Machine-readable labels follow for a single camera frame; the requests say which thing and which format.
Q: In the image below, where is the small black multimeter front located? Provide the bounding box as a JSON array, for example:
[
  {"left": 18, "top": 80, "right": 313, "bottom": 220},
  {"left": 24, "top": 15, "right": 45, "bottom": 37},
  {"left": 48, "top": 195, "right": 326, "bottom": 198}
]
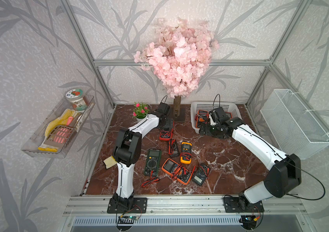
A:
[{"left": 191, "top": 163, "right": 211, "bottom": 186}]

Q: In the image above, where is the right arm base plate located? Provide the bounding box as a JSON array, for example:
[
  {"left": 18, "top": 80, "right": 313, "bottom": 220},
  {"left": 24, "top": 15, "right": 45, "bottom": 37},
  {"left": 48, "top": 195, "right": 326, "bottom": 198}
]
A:
[{"left": 223, "top": 195, "right": 264, "bottom": 214}]

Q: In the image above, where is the large green multimeter left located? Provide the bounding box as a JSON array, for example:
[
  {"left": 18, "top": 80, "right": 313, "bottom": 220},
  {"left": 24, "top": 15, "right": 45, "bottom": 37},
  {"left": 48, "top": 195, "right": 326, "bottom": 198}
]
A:
[{"left": 144, "top": 149, "right": 162, "bottom": 177}]

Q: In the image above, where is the white wire mesh wall basket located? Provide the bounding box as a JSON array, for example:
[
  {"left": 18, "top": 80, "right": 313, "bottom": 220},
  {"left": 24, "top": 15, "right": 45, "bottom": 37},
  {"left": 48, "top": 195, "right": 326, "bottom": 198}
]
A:
[{"left": 260, "top": 89, "right": 329, "bottom": 160}]

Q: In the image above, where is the small potted pink flower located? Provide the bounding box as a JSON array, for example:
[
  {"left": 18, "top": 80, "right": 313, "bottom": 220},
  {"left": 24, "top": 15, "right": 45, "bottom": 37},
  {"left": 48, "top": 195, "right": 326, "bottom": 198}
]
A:
[{"left": 133, "top": 102, "right": 149, "bottom": 119}]

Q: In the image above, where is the pink grid brush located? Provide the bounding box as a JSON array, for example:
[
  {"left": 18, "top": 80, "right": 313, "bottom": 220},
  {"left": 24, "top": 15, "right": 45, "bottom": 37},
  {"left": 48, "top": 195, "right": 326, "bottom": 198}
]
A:
[{"left": 38, "top": 117, "right": 74, "bottom": 153}]

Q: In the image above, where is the circuit board right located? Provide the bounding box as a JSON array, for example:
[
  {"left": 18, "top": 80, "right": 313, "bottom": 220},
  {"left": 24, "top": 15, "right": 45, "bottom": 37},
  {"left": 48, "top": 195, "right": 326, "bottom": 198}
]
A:
[{"left": 239, "top": 215, "right": 261, "bottom": 232}]

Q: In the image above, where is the green circuit board left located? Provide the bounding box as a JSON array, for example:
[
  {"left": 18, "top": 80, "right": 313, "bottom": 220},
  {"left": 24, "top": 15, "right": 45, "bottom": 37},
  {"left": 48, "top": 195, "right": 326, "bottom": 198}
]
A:
[{"left": 117, "top": 215, "right": 142, "bottom": 225}]

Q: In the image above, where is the orange multimeter front left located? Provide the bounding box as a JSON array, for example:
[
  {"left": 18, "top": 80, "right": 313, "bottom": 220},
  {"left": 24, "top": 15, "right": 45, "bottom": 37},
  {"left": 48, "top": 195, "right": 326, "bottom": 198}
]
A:
[{"left": 161, "top": 159, "right": 182, "bottom": 179}]

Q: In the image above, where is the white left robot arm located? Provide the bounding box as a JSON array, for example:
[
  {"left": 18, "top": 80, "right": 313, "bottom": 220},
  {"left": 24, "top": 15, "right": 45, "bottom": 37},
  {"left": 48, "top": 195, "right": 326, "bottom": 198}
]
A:
[{"left": 112, "top": 102, "right": 170, "bottom": 209}]

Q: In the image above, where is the yellow ANENG multimeter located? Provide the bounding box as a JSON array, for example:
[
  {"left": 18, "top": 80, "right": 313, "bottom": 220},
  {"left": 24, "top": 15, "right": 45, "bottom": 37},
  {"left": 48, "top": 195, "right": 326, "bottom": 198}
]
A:
[{"left": 180, "top": 142, "right": 192, "bottom": 164}]

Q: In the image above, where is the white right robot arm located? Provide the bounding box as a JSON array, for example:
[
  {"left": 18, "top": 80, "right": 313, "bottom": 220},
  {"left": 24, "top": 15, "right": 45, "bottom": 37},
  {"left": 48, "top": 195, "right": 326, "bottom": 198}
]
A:
[{"left": 198, "top": 107, "right": 302, "bottom": 207}]

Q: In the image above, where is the clear acrylic wall shelf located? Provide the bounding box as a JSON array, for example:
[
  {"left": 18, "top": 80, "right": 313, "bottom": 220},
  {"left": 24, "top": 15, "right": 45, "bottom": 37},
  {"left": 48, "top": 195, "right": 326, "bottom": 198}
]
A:
[{"left": 21, "top": 95, "right": 95, "bottom": 159}]

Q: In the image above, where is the aluminium front rail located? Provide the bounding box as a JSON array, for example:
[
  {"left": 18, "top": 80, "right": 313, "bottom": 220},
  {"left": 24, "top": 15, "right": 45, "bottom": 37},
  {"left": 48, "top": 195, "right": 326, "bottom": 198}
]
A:
[{"left": 63, "top": 195, "right": 308, "bottom": 217}]

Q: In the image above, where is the aluminium frame post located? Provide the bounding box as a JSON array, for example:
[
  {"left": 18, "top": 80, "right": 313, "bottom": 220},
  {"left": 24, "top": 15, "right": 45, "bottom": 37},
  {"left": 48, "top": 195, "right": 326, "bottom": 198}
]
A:
[{"left": 61, "top": 0, "right": 115, "bottom": 108}]

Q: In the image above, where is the yellow sticky note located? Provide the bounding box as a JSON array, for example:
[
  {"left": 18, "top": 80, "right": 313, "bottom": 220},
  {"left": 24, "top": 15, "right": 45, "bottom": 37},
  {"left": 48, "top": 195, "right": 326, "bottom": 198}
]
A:
[{"left": 103, "top": 156, "right": 117, "bottom": 169}]

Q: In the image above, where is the orange Victor 890F multimeter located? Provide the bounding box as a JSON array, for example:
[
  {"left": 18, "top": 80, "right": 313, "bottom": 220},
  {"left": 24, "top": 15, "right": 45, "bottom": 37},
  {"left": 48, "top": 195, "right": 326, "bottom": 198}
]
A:
[{"left": 194, "top": 110, "right": 209, "bottom": 129}]

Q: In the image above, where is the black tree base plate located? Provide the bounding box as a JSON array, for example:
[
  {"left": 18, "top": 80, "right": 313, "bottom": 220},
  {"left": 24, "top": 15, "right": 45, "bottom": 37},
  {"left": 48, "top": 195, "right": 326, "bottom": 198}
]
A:
[{"left": 168, "top": 107, "right": 186, "bottom": 122}]

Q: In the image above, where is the red ANENG DT9205A multimeter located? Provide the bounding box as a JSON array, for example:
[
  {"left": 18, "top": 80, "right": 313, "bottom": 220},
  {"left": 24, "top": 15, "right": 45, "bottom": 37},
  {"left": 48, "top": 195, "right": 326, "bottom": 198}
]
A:
[{"left": 159, "top": 131, "right": 173, "bottom": 141}]

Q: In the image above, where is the pink cherry blossom tree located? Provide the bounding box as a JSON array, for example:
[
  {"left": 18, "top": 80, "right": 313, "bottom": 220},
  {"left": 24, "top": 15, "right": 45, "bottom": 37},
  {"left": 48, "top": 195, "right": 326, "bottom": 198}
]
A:
[{"left": 134, "top": 18, "right": 220, "bottom": 106}]

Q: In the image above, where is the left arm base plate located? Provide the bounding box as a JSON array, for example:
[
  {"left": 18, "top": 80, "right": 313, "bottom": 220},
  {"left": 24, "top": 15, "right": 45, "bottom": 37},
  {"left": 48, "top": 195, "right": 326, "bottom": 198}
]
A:
[{"left": 107, "top": 197, "right": 148, "bottom": 214}]

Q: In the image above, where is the white plastic perforated basket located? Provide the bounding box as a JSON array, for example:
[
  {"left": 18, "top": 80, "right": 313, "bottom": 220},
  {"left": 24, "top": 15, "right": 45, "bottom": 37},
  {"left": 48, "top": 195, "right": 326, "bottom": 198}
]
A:
[{"left": 190, "top": 101, "right": 242, "bottom": 134}]

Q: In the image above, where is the small black clamp multimeter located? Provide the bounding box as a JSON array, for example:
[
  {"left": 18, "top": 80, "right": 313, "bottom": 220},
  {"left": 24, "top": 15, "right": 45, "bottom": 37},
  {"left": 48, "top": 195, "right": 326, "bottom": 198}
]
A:
[{"left": 168, "top": 138, "right": 180, "bottom": 157}]

